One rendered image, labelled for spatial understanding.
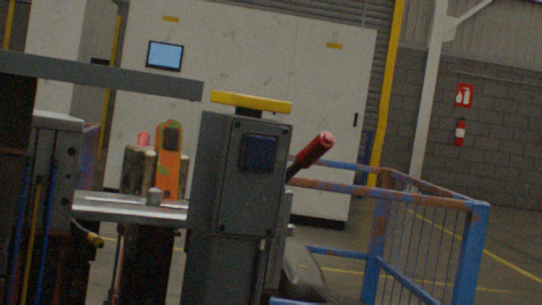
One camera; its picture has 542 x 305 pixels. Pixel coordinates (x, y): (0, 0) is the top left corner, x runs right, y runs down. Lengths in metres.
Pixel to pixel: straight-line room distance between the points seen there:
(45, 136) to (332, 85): 8.04
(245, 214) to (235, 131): 0.08
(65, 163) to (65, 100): 7.85
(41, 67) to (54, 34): 8.09
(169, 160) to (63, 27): 7.51
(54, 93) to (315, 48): 2.53
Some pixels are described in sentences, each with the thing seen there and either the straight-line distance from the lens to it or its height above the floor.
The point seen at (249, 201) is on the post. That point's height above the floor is 1.06.
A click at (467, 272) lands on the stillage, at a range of 2.92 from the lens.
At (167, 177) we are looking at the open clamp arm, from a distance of 1.34.
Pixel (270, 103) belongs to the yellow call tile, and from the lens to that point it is 0.85.
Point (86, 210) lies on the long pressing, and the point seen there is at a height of 1.00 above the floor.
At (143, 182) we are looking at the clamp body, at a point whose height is 1.01.
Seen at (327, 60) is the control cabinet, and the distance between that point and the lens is 8.92.
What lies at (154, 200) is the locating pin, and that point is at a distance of 1.19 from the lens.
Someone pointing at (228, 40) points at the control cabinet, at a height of 1.66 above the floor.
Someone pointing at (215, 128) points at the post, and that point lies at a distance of 0.85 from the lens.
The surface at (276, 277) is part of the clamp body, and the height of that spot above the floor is 0.96.
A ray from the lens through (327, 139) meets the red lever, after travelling 0.93.
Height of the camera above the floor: 1.16
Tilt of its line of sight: 3 degrees down
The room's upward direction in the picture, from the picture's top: 9 degrees clockwise
